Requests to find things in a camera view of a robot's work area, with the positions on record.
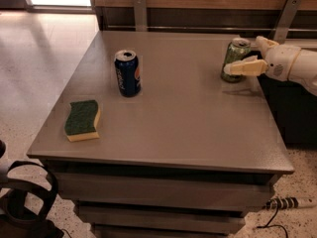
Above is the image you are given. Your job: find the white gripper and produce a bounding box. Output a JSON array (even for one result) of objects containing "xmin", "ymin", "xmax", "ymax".
[{"xmin": 224, "ymin": 36, "xmax": 301, "ymax": 81}]

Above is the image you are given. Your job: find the green soda can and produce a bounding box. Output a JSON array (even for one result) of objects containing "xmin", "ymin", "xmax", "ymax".
[{"xmin": 221, "ymin": 38, "xmax": 251, "ymax": 83}]

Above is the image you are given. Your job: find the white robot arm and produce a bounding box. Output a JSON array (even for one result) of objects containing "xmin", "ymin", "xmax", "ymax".
[{"xmin": 224, "ymin": 36, "xmax": 317, "ymax": 96}]

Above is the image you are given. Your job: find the blue Pepsi can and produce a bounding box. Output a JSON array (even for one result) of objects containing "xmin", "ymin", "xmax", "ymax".
[{"xmin": 114, "ymin": 50, "xmax": 141, "ymax": 97}]

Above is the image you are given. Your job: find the green and yellow sponge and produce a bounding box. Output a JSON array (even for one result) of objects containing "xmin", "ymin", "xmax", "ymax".
[{"xmin": 64, "ymin": 100, "xmax": 101, "ymax": 142}]

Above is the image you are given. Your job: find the grey drawer cabinet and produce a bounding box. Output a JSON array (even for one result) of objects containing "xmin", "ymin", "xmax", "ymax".
[{"xmin": 29, "ymin": 32, "xmax": 293, "ymax": 238}]

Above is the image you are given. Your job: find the white power strip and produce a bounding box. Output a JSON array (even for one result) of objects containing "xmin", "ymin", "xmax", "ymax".
[{"xmin": 264, "ymin": 197, "xmax": 317, "ymax": 210}]

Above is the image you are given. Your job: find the right metal wall bracket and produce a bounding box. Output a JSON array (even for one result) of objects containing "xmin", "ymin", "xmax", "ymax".
[{"xmin": 268, "ymin": 0, "xmax": 302, "ymax": 44}]

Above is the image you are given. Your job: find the metal wall bracket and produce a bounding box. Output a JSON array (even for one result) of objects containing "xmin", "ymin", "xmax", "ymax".
[
  {"xmin": 133, "ymin": 0, "xmax": 148, "ymax": 32},
  {"xmin": 268, "ymin": 0, "xmax": 302, "ymax": 44}
]

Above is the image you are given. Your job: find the wooden wall counter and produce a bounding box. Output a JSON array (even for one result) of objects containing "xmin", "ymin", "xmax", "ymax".
[{"xmin": 91, "ymin": 0, "xmax": 317, "ymax": 48}]

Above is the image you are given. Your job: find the left metal wall bracket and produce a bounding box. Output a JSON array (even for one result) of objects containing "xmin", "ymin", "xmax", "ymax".
[{"xmin": 133, "ymin": 0, "xmax": 148, "ymax": 32}]

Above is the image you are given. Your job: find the black power cable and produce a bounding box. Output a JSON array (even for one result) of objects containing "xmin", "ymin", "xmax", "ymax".
[{"xmin": 256, "ymin": 207, "xmax": 290, "ymax": 238}]

